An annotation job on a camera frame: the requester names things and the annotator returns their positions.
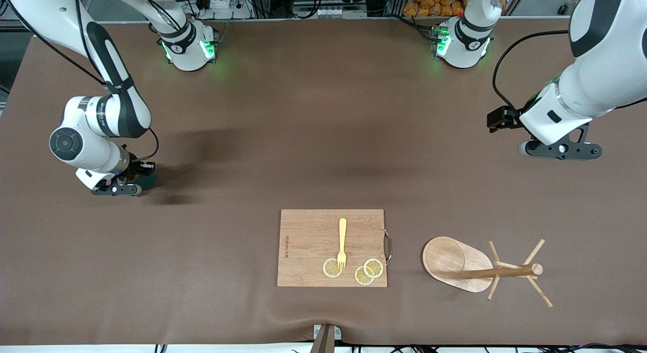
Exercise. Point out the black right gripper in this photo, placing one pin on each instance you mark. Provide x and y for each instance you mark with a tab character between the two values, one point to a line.
135	172

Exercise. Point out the dark green mug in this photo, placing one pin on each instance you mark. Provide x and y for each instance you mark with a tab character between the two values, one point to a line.
149	182

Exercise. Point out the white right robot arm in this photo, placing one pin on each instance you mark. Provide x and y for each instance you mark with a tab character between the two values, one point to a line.
116	115

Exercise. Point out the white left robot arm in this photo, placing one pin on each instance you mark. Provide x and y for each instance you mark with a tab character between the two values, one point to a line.
596	64

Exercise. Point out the wooden mug tree rack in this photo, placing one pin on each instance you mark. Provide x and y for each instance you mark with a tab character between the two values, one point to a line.
445	259

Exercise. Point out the orange snack packets pile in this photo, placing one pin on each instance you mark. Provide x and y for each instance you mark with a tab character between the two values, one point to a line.
434	4

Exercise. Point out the wooden cutting board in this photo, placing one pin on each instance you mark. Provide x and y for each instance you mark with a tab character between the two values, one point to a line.
308	241

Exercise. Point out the brown table mat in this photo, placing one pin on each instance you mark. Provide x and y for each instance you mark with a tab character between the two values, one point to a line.
323	140

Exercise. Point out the white power strip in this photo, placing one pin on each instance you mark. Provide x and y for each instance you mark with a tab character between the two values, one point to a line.
222	1

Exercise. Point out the lemon slice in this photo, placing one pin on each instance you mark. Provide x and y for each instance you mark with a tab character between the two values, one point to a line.
328	268
361	278
374	268

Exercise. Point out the yellow plastic fork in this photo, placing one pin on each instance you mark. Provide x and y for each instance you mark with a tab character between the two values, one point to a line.
342	236

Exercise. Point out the metal table clamp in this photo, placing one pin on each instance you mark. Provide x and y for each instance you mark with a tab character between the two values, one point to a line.
326	343

